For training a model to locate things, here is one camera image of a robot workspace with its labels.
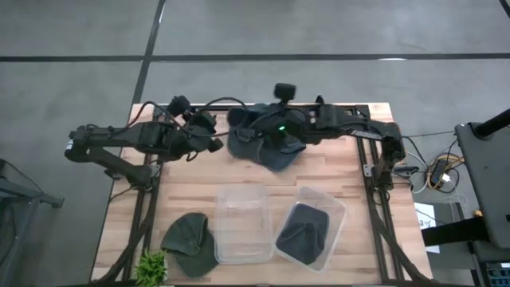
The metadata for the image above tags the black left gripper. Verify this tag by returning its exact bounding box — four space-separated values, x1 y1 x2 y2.
171 110 225 159

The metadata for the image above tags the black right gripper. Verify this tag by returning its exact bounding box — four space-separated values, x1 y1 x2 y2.
237 104 308 150

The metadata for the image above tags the blue-grey cap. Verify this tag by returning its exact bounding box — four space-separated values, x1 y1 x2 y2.
226 102 308 173

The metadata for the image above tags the dark green cap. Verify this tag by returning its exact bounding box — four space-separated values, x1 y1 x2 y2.
160 212 219 279

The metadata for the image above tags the large clear plastic bin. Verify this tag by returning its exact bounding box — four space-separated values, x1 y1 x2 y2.
214 183 275 265

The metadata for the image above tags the small clear plastic bin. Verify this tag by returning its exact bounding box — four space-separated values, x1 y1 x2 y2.
273 185 348 274

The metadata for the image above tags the small green potted plant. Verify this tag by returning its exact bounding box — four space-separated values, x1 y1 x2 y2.
134 249 169 287

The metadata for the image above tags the black power strip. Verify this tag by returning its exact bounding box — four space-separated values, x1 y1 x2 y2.
430 159 449 188

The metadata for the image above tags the white paper sheet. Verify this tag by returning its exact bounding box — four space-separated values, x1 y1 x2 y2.
414 202 441 254

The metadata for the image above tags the dark grey cart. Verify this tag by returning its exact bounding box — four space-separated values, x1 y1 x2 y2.
0 158 65 277

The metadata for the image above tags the dark grey equipment stand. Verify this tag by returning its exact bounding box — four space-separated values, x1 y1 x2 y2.
453 107 510 250

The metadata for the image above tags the electronics panel with ports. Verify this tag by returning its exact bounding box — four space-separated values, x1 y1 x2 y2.
484 261 510 287

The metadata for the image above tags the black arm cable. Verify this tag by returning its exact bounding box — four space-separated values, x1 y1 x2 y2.
127 96 249 136

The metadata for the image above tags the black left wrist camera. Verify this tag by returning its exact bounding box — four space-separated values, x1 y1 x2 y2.
167 95 191 117

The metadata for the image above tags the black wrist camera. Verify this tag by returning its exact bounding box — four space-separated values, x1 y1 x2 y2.
273 82 297 105
167 95 191 117

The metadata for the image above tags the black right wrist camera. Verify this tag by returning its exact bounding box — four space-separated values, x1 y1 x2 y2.
273 82 297 105

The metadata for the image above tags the white cable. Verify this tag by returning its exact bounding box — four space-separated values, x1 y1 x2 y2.
405 150 432 195

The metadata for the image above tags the yellow cable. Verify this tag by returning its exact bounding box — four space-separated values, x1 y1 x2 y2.
425 154 465 191

